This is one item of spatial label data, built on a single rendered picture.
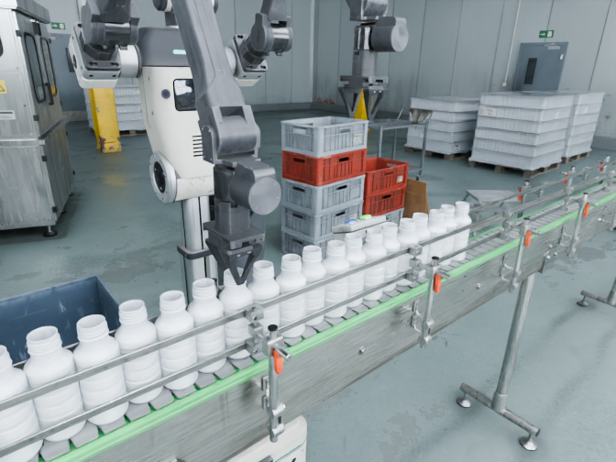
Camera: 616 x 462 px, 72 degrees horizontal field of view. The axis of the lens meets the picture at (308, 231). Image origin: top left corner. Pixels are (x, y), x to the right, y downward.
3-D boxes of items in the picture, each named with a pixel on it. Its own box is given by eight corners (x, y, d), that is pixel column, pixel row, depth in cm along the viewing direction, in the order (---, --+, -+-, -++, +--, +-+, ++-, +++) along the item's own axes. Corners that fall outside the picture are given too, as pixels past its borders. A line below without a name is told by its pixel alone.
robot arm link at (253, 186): (248, 120, 69) (199, 124, 64) (292, 129, 61) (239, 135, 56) (250, 191, 74) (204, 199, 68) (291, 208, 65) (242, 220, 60)
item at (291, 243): (313, 268, 339) (314, 242, 331) (280, 252, 365) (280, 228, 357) (361, 247, 379) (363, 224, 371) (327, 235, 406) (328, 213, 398)
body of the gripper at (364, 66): (357, 82, 107) (359, 51, 104) (388, 85, 100) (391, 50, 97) (338, 82, 103) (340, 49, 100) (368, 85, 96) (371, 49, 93)
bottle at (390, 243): (397, 283, 107) (404, 222, 101) (392, 294, 102) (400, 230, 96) (374, 279, 109) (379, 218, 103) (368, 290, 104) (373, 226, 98)
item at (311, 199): (316, 215, 322) (317, 187, 314) (280, 203, 348) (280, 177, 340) (364, 200, 364) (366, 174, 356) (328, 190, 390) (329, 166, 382)
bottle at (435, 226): (414, 269, 114) (422, 212, 108) (421, 262, 119) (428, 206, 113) (436, 275, 112) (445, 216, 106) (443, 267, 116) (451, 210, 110)
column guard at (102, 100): (101, 153, 741) (91, 86, 701) (94, 149, 770) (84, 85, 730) (124, 150, 765) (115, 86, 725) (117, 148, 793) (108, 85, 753)
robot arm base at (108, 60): (122, 71, 110) (109, 27, 110) (129, 54, 103) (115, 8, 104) (85, 71, 104) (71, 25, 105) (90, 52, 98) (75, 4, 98)
